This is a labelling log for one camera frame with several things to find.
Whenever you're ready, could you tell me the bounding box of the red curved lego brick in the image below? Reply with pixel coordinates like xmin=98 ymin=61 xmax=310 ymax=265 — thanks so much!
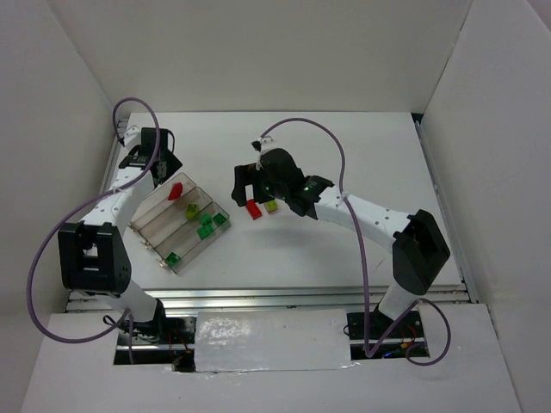
xmin=167 ymin=182 xmax=184 ymax=201

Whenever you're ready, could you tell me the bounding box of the green curved lego brick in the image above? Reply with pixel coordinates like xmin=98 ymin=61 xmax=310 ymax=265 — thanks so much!
xmin=212 ymin=213 xmax=227 ymax=226

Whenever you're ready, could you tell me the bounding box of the lime small lego brick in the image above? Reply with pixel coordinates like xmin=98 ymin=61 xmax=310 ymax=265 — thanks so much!
xmin=185 ymin=203 xmax=200 ymax=220

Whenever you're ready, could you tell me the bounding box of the green lego brick with print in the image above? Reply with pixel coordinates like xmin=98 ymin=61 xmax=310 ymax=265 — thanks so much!
xmin=199 ymin=213 xmax=214 ymax=229

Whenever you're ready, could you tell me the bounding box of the green square lego brick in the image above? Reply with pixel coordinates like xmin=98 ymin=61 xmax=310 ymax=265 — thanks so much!
xmin=197 ymin=224 xmax=214 ymax=240

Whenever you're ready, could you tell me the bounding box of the green hollow lego brick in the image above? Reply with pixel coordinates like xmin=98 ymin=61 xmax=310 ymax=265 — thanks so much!
xmin=165 ymin=252 xmax=181 ymax=267

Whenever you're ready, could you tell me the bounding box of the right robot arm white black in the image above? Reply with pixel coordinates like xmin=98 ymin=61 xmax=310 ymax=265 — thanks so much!
xmin=232 ymin=148 xmax=450 ymax=321

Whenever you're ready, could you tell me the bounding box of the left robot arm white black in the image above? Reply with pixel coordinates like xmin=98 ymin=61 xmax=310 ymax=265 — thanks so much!
xmin=58 ymin=126 xmax=182 ymax=339

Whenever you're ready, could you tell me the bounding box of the lime yellow long lego brick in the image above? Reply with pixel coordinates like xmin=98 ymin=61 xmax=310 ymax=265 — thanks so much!
xmin=263 ymin=200 xmax=279 ymax=214

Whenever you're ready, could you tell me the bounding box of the red flat lego plate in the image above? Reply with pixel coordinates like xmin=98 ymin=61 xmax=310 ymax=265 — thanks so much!
xmin=245 ymin=199 xmax=262 ymax=220

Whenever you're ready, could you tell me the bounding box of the clear bin near compartment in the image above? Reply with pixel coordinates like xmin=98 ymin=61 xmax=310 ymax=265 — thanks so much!
xmin=154 ymin=202 xmax=231 ymax=274

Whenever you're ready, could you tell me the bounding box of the white tape cover panel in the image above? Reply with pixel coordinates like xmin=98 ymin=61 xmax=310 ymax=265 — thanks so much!
xmin=195 ymin=309 xmax=353 ymax=373

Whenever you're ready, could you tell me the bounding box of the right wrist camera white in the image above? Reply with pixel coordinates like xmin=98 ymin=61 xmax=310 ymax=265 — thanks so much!
xmin=251 ymin=135 xmax=278 ymax=156

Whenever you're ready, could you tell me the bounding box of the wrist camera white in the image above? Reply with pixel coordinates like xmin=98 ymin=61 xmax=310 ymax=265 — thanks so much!
xmin=251 ymin=135 xmax=278 ymax=156
xmin=121 ymin=126 xmax=141 ymax=151

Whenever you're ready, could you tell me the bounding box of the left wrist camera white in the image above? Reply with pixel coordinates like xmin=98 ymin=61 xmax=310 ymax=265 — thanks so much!
xmin=121 ymin=126 xmax=141 ymax=151

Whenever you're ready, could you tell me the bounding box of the aluminium rail frame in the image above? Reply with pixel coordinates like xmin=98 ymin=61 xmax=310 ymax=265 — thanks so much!
xmin=64 ymin=112 xmax=480 ymax=311

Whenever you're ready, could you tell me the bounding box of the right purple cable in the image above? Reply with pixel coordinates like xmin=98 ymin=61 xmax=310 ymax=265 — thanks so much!
xmin=257 ymin=118 xmax=452 ymax=367

